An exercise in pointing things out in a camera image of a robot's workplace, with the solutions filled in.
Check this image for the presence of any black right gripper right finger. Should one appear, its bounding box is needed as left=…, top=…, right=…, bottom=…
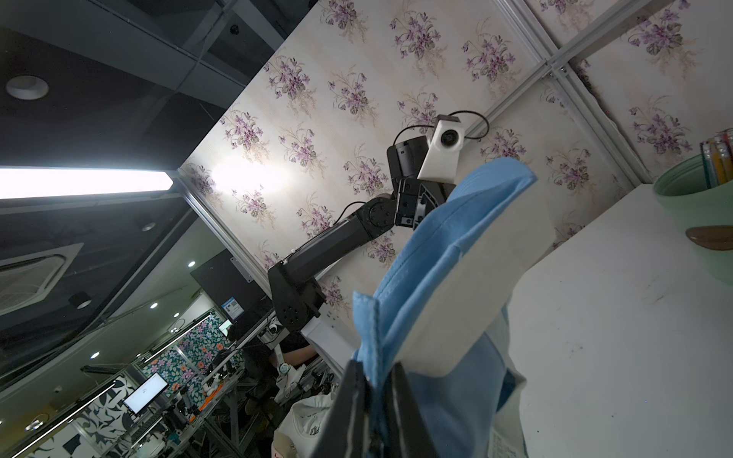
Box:
left=384, top=363, right=438, bottom=458

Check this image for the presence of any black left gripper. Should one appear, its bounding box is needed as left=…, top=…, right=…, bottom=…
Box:
left=394, top=177, right=455, bottom=229

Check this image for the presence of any mint green pencil cup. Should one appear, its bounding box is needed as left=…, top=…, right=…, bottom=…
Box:
left=653, top=156, right=732, bottom=284

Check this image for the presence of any bundle of coloured pencils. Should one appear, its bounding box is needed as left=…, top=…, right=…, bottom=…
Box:
left=700, top=128, right=733, bottom=189

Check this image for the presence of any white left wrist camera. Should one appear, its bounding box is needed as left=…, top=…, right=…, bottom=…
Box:
left=417, top=114, right=466, bottom=184

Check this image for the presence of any light blue baseball cap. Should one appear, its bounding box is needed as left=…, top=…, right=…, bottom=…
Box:
left=353, top=158, right=555, bottom=457

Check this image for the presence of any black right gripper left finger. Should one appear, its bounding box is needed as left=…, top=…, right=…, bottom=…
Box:
left=311, top=361, right=370, bottom=458

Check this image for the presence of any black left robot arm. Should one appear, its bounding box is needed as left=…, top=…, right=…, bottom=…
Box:
left=268, top=135, right=454, bottom=333

